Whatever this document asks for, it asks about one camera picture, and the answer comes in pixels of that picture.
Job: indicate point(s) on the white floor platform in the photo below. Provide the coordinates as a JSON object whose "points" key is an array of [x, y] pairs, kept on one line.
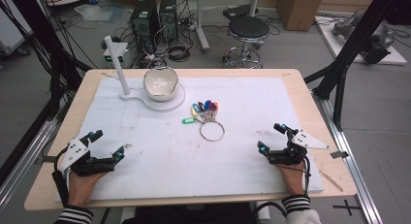
{"points": [[342, 50]]}

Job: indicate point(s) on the black round stool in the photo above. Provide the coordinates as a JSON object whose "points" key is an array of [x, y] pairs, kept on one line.
{"points": [[248, 27]]}

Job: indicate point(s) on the person's right hand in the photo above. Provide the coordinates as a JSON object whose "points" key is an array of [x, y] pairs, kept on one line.
{"points": [[293, 180]]}

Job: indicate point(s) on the white ceramic bowl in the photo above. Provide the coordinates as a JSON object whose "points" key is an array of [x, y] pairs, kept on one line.
{"points": [[160, 83]]}

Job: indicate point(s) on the black computer tower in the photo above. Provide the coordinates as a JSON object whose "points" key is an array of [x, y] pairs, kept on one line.
{"points": [[168, 20], [143, 20]]}

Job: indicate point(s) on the person's left hand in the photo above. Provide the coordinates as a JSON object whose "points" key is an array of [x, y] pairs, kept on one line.
{"points": [[80, 188]]}

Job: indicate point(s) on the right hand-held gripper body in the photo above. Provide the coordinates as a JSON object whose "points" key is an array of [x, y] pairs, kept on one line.
{"points": [[292, 154]]}

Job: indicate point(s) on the black flat base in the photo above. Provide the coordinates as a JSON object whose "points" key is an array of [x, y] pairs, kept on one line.
{"points": [[236, 11]]}

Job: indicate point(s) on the grey robot equipment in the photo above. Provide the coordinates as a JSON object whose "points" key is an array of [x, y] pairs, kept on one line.
{"points": [[381, 36]]}

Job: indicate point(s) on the black metal frame strut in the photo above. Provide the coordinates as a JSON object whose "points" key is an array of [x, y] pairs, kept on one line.
{"points": [[38, 26], [363, 33]]}

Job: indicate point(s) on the white foam board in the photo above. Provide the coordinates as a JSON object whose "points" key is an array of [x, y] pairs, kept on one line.
{"points": [[161, 162]]}

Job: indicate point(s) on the cardboard box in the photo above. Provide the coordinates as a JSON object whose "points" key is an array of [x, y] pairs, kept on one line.
{"points": [[299, 9]]}

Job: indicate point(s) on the clear plastic sheet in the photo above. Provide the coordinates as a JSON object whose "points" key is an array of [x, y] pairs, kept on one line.
{"points": [[93, 12]]}

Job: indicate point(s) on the person's dark-clothed lap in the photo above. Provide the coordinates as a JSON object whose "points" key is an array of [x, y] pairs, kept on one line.
{"points": [[194, 216]]}

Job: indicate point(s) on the thin wooden stick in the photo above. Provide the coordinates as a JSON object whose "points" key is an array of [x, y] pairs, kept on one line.
{"points": [[331, 181]]}

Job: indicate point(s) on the white table leg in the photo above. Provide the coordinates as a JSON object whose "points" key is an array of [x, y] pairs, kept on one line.
{"points": [[201, 26]]}

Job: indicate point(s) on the grey tape piece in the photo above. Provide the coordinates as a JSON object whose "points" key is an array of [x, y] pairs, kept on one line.
{"points": [[339, 154]]}

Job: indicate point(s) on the small white device box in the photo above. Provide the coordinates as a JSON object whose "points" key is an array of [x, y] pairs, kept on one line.
{"points": [[122, 49]]}

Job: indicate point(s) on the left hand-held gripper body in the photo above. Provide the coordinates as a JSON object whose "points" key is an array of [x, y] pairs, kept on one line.
{"points": [[77, 153]]}

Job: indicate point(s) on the white stand with post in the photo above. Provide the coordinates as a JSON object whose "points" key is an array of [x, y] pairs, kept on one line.
{"points": [[168, 105]]}

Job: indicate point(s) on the aluminium rail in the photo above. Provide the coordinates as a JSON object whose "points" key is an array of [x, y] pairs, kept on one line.
{"points": [[352, 172], [29, 153]]}

